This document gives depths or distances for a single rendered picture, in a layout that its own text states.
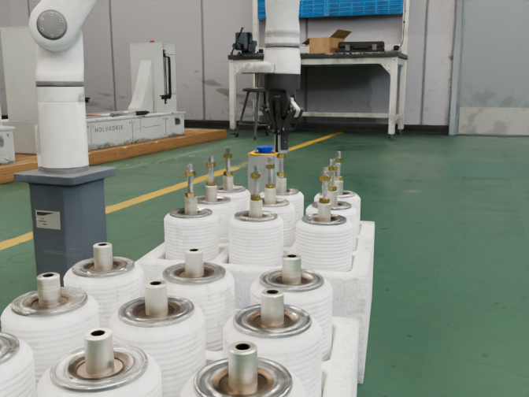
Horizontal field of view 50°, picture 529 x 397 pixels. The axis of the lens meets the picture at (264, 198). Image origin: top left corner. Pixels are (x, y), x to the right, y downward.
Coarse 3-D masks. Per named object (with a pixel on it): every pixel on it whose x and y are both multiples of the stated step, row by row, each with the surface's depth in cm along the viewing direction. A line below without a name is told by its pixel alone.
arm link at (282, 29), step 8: (272, 0) 109; (280, 0) 109; (288, 0) 109; (296, 0) 109; (272, 8) 110; (280, 8) 109; (288, 8) 110; (296, 8) 110; (272, 16) 110; (280, 16) 110; (288, 16) 110; (296, 16) 111; (272, 24) 111; (280, 24) 111; (288, 24) 111; (296, 24) 112; (272, 32) 111; (280, 32) 111; (288, 32) 111; (296, 32) 112; (272, 40) 112; (280, 40) 111; (288, 40) 111; (296, 40) 112
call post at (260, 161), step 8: (248, 160) 135; (256, 160) 135; (264, 160) 134; (272, 160) 134; (248, 168) 135; (264, 168) 135; (248, 176) 136; (264, 176) 135; (272, 176) 134; (248, 184) 136; (264, 184) 135
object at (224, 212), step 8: (232, 200) 113; (208, 208) 107; (216, 208) 108; (224, 208) 108; (232, 208) 110; (224, 216) 109; (232, 216) 110; (224, 224) 109; (224, 232) 109; (224, 240) 109
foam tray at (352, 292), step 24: (360, 240) 109; (144, 264) 96; (168, 264) 95; (360, 264) 95; (144, 288) 97; (240, 288) 93; (336, 288) 89; (360, 288) 88; (336, 312) 90; (360, 312) 89; (360, 336) 90; (360, 360) 91
